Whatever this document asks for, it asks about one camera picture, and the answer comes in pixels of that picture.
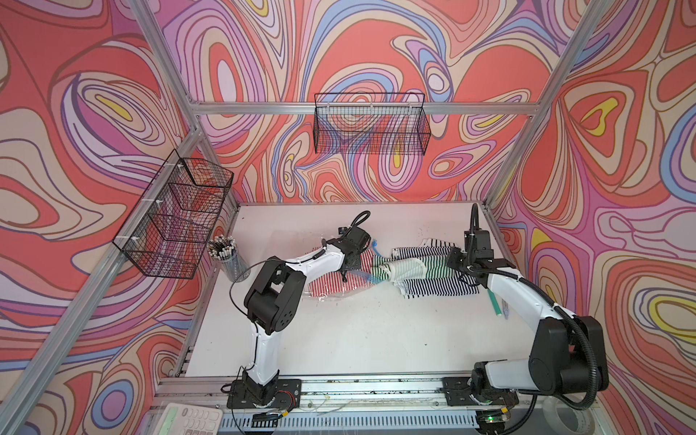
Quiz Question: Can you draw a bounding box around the blue white striped shirt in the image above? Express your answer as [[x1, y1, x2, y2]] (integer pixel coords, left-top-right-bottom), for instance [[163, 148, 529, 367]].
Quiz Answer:
[[391, 246, 479, 299]]

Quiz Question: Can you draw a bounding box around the black white striped tank top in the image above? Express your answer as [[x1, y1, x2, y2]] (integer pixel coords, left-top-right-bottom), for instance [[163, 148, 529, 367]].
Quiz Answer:
[[422, 239, 457, 248]]

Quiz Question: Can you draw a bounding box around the clear vacuum bag blue zipper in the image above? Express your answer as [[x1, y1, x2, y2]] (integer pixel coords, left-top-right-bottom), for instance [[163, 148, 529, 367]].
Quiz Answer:
[[303, 233, 382, 300]]

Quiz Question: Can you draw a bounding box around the green white striped shirt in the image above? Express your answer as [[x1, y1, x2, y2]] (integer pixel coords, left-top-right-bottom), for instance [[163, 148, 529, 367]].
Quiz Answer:
[[372, 256, 456, 283]]

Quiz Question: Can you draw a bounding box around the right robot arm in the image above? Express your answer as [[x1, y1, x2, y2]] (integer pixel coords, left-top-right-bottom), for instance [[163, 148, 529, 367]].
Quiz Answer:
[[447, 206, 609, 411]]

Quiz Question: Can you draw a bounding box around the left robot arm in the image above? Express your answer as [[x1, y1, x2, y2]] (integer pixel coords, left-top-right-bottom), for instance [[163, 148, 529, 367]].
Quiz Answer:
[[221, 210, 372, 411]]

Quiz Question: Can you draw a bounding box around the green marker pen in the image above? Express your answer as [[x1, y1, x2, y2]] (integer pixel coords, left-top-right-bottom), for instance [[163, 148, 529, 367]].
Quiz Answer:
[[487, 289, 503, 316]]

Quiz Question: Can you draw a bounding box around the cup of pens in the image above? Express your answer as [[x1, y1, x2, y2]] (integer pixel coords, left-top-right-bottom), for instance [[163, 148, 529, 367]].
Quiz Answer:
[[208, 236, 250, 283]]

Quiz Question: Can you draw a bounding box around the clear tape roll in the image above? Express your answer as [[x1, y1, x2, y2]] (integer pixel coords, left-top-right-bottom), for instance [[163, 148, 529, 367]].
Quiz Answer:
[[542, 397, 596, 435]]

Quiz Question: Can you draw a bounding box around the white keypad device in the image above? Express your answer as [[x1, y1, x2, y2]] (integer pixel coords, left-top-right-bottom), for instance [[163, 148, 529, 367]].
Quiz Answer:
[[152, 403, 224, 435]]

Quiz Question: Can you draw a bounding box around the black wire basket back wall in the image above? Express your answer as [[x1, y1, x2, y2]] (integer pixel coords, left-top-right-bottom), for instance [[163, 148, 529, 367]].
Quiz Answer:
[[313, 91, 431, 156]]

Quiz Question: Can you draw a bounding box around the black wire basket wall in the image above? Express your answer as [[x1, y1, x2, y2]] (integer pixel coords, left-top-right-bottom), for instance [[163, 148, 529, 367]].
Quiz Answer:
[[313, 91, 431, 156], [112, 150, 234, 279]]

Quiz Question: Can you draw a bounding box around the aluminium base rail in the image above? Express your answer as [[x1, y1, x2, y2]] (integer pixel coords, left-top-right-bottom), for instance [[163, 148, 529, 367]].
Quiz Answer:
[[141, 372, 554, 434]]

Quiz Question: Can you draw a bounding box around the black wire basket left wall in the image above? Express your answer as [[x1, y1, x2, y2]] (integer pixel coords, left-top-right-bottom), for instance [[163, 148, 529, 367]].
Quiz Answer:
[[112, 150, 234, 279]]

